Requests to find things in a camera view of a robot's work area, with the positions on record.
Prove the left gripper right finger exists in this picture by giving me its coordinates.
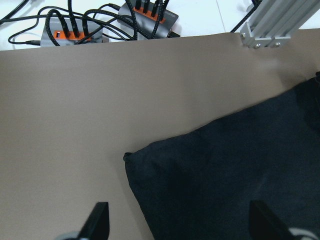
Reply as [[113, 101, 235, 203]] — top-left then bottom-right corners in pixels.
[[249, 200, 295, 240]]

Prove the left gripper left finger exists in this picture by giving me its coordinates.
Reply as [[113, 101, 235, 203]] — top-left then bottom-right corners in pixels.
[[76, 202, 110, 240]]

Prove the black t-shirt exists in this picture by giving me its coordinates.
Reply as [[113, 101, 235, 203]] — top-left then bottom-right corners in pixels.
[[123, 78, 320, 240]]

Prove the left grey usb hub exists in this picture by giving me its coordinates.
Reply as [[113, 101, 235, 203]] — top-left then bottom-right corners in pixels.
[[40, 17, 103, 47]]

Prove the grey usb hub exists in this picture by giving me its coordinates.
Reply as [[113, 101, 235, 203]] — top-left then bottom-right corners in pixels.
[[118, 0, 181, 39], [40, 17, 103, 47]]

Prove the right grey usb hub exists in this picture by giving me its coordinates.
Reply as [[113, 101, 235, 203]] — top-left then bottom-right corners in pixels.
[[118, 0, 181, 39]]

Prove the aluminium cage frame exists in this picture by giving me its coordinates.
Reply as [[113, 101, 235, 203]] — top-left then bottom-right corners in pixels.
[[239, 0, 320, 49]]

